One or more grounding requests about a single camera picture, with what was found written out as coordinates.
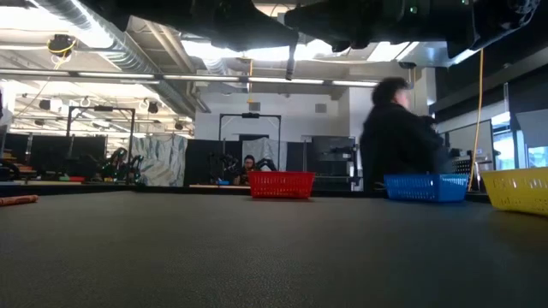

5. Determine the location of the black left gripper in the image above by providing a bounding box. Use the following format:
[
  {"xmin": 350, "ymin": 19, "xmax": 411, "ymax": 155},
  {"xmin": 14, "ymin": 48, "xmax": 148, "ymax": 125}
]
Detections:
[{"xmin": 179, "ymin": 0, "xmax": 300, "ymax": 52}]

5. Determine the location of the black equipment cart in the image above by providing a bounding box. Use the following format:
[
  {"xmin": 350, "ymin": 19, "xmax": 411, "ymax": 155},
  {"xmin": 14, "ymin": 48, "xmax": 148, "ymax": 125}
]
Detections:
[{"xmin": 444, "ymin": 147, "xmax": 493, "ymax": 192}]

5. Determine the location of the yellow plastic basket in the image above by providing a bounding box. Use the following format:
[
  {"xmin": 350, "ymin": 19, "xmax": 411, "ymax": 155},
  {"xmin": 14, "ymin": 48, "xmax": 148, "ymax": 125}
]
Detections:
[{"xmin": 482, "ymin": 167, "xmax": 548, "ymax": 216}]

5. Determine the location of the red plastic basket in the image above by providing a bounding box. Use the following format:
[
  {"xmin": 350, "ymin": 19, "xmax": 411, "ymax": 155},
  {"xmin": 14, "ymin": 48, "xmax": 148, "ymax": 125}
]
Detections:
[{"xmin": 247, "ymin": 171, "xmax": 317, "ymax": 200}]

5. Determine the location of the yellow hanging cable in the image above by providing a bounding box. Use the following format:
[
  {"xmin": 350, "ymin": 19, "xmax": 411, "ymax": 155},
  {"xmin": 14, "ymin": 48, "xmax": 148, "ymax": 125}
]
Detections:
[{"xmin": 468, "ymin": 49, "xmax": 487, "ymax": 193}]

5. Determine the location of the blue white patterned curtain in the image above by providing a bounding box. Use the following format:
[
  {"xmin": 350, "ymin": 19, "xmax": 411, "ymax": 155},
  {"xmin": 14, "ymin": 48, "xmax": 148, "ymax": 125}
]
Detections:
[
  {"xmin": 130, "ymin": 134, "xmax": 188, "ymax": 187},
  {"xmin": 241, "ymin": 137, "xmax": 288, "ymax": 172}
]

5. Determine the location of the blue plastic basket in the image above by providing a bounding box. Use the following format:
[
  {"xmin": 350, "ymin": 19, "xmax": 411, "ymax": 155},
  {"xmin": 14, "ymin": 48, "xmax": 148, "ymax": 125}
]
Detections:
[{"xmin": 384, "ymin": 173, "xmax": 470, "ymax": 204}]

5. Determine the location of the black table mat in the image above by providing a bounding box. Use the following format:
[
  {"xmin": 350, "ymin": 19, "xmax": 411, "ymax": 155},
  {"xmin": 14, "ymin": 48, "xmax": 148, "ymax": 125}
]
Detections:
[{"xmin": 0, "ymin": 190, "xmax": 548, "ymax": 308}]

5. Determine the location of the grey display board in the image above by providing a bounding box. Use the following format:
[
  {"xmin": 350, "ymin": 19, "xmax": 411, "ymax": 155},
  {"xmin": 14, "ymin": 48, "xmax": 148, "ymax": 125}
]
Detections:
[{"xmin": 443, "ymin": 118, "xmax": 496, "ymax": 172}]

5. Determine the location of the black table frame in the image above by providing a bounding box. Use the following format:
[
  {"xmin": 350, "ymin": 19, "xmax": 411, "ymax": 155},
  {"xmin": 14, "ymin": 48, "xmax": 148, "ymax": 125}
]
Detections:
[{"xmin": 0, "ymin": 181, "xmax": 493, "ymax": 202}]

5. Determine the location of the black yellow cord reel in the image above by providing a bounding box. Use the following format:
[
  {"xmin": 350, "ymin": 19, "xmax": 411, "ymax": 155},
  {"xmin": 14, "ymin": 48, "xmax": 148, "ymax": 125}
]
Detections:
[{"xmin": 46, "ymin": 33, "xmax": 78, "ymax": 59}]

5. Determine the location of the large spiral air duct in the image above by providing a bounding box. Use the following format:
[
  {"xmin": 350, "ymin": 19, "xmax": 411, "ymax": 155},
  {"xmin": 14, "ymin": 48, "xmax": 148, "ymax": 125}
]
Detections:
[{"xmin": 33, "ymin": 0, "xmax": 202, "ymax": 119}]

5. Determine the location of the orange crayon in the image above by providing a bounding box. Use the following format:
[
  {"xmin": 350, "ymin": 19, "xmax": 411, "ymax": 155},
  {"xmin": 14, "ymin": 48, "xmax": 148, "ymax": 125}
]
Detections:
[{"xmin": 0, "ymin": 194, "xmax": 39, "ymax": 207}]

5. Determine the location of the dark shelving cabinet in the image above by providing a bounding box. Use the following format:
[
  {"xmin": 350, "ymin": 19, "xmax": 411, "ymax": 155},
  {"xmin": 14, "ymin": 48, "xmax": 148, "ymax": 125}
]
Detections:
[{"xmin": 311, "ymin": 135, "xmax": 363, "ymax": 192}]

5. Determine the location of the black partition panel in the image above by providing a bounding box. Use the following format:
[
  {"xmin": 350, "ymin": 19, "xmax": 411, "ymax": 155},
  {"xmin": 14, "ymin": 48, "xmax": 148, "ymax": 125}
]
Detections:
[
  {"xmin": 3, "ymin": 133, "xmax": 107, "ymax": 176},
  {"xmin": 183, "ymin": 139, "xmax": 243, "ymax": 187}
]

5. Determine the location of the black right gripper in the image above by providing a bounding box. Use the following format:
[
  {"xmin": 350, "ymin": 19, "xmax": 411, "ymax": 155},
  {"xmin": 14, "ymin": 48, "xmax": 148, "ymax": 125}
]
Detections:
[{"xmin": 285, "ymin": 0, "xmax": 446, "ymax": 50}]

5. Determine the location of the black camera rig frame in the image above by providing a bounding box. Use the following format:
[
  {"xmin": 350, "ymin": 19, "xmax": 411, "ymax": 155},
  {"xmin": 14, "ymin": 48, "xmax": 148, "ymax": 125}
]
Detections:
[
  {"xmin": 218, "ymin": 112, "xmax": 283, "ymax": 172},
  {"xmin": 66, "ymin": 105, "xmax": 136, "ymax": 185}
]

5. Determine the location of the long ceiling light strip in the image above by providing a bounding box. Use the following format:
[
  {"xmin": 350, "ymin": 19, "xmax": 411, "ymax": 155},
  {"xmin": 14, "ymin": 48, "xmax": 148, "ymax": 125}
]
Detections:
[{"xmin": 0, "ymin": 68, "xmax": 380, "ymax": 89}]

